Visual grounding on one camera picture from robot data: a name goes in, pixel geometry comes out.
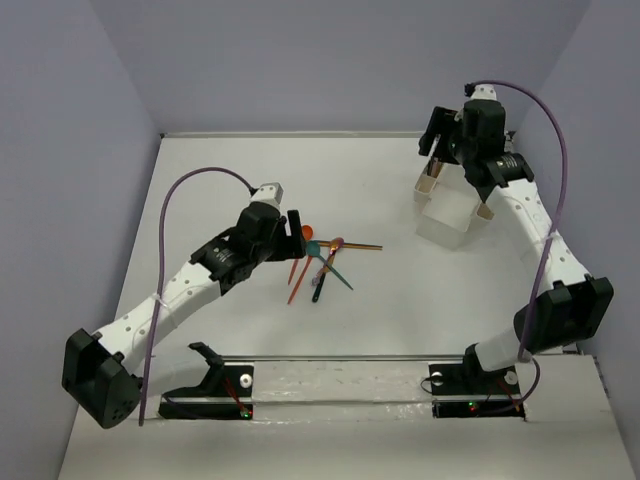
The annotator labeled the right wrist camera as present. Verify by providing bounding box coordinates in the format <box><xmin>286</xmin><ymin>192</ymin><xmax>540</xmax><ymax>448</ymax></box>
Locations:
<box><xmin>464</xmin><ymin>82</ymin><xmax>498</xmax><ymax>101</ymax></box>

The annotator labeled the orange spoon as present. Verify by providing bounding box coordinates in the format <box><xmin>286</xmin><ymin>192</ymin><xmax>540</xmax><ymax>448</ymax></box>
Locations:
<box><xmin>287</xmin><ymin>225</ymin><xmax>314</xmax><ymax>285</ymax></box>

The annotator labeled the gold knife dark handle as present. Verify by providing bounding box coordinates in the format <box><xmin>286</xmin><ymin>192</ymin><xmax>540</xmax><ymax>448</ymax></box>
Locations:
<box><xmin>312</xmin><ymin>267</ymin><xmax>330</xmax><ymax>303</ymax></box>

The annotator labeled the dark blue chopstick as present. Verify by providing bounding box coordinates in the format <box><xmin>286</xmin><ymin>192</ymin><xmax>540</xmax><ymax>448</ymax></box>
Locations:
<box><xmin>314</xmin><ymin>239</ymin><xmax>384</xmax><ymax>249</ymax></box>

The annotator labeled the orange chopstick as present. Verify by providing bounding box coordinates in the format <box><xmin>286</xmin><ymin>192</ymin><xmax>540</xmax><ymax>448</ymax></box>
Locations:
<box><xmin>316</xmin><ymin>241</ymin><xmax>384</xmax><ymax>251</ymax></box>

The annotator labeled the metal table rail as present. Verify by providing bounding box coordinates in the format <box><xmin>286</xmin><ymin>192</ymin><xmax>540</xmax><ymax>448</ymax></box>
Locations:
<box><xmin>160</xmin><ymin>129</ymin><xmax>517</xmax><ymax>141</ymax></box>

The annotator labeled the iridescent spoon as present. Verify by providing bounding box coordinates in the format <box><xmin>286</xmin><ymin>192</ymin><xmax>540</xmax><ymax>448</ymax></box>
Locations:
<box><xmin>312</xmin><ymin>237</ymin><xmax>344</xmax><ymax>286</ymax></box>

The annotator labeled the teal spoon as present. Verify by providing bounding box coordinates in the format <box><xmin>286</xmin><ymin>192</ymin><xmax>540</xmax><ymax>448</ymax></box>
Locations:
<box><xmin>306</xmin><ymin>241</ymin><xmax>353</xmax><ymax>290</ymax></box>

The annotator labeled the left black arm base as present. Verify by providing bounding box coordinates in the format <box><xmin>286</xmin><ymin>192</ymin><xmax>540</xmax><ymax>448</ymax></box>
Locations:
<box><xmin>157</xmin><ymin>363</ymin><xmax>254</xmax><ymax>421</ymax></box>

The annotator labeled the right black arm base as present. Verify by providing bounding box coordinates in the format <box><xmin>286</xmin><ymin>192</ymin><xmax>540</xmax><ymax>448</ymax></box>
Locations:
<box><xmin>420</xmin><ymin>363</ymin><xmax>526</xmax><ymax>419</ymax></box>

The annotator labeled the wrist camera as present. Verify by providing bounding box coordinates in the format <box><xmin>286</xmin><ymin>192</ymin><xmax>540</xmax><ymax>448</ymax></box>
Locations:
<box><xmin>251</xmin><ymin>182</ymin><xmax>284</xmax><ymax>209</ymax></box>
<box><xmin>464</xmin><ymin>82</ymin><xmax>498</xmax><ymax>101</ymax></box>

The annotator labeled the gold fork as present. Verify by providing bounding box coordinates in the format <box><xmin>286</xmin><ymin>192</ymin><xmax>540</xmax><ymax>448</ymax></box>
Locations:
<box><xmin>431</xmin><ymin>160</ymin><xmax>442</xmax><ymax>177</ymax></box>

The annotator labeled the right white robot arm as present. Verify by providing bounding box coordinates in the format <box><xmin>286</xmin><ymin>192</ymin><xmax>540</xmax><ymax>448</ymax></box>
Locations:
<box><xmin>418</xmin><ymin>99</ymin><xmax>614</xmax><ymax>392</ymax></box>

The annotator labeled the white utensil caddy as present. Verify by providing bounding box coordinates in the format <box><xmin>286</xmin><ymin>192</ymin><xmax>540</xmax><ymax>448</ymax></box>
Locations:
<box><xmin>413</xmin><ymin>163</ymin><xmax>494</xmax><ymax>250</ymax></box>

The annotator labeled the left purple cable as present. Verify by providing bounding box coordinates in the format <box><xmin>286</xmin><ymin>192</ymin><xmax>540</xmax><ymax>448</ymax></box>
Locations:
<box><xmin>137</xmin><ymin>166</ymin><xmax>259</xmax><ymax>427</ymax></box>

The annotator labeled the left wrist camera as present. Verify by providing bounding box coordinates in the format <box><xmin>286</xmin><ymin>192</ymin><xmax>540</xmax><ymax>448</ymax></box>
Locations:
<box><xmin>251</xmin><ymin>182</ymin><xmax>284</xmax><ymax>209</ymax></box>

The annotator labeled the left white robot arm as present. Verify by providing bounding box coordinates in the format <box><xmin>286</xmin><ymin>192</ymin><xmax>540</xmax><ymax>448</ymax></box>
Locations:
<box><xmin>61</xmin><ymin>201</ymin><xmax>306</xmax><ymax>429</ymax></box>

